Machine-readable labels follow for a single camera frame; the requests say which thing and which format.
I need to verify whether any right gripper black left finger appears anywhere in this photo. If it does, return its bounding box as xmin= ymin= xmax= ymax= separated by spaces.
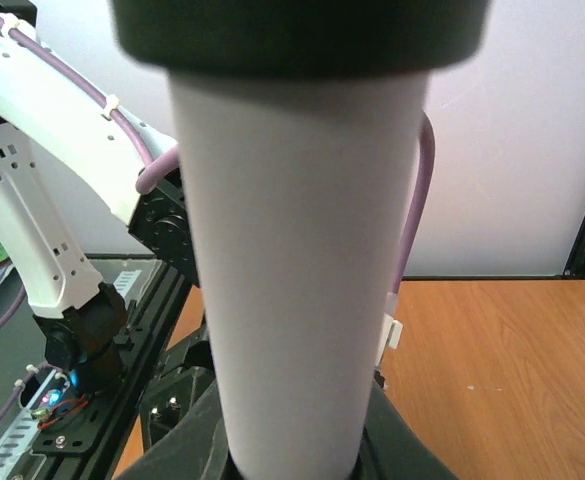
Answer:
xmin=119 ymin=382 xmax=232 ymax=480

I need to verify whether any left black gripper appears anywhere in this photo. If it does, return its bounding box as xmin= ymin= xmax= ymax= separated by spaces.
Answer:
xmin=139 ymin=344 xmax=216 ymax=445

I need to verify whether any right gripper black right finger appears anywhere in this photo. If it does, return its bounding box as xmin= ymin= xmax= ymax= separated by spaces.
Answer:
xmin=356 ymin=384 xmax=457 ymax=480

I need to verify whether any white tripod music stand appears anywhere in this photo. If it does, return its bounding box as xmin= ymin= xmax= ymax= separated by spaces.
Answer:
xmin=113 ymin=1 xmax=488 ymax=479

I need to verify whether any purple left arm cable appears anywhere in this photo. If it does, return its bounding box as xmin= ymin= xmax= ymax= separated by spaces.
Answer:
xmin=0 ymin=0 xmax=436 ymax=446

